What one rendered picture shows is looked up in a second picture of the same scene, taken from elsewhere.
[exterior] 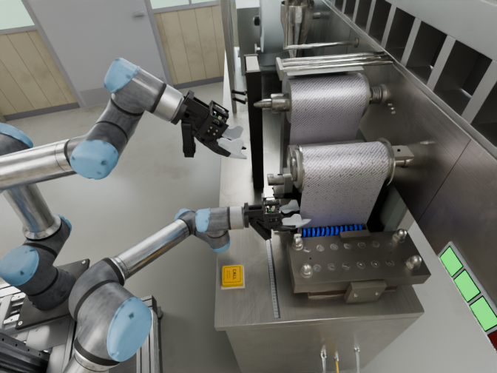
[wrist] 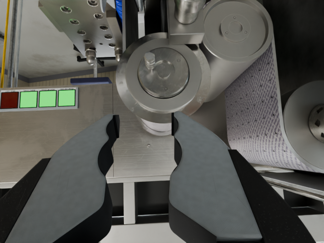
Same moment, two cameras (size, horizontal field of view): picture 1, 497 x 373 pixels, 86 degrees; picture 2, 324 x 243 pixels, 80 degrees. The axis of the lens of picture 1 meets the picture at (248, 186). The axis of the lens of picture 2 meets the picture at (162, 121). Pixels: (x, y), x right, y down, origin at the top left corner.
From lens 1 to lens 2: 0.75 m
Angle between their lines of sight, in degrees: 84
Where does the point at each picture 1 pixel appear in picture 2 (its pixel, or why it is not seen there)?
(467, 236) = (72, 123)
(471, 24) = (166, 235)
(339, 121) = (236, 116)
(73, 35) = not seen: outside the picture
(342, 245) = (98, 11)
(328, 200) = not seen: hidden behind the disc
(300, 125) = (265, 100)
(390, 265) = (85, 40)
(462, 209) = not seen: hidden behind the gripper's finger
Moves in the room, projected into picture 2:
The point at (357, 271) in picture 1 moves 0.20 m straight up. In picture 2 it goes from (63, 18) to (61, 96)
